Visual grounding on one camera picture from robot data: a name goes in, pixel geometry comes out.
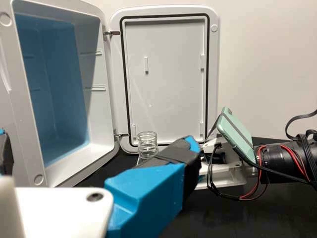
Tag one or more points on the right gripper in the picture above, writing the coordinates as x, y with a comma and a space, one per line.
223, 176

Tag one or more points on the white incubator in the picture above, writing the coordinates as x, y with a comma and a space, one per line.
54, 94

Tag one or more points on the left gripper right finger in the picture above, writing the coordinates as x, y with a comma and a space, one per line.
148, 193

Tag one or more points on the right wrist camera phone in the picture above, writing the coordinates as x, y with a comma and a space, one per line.
235, 135

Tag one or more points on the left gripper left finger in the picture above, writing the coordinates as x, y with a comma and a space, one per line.
5, 153

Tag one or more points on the incubator door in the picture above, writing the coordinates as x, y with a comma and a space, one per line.
166, 81

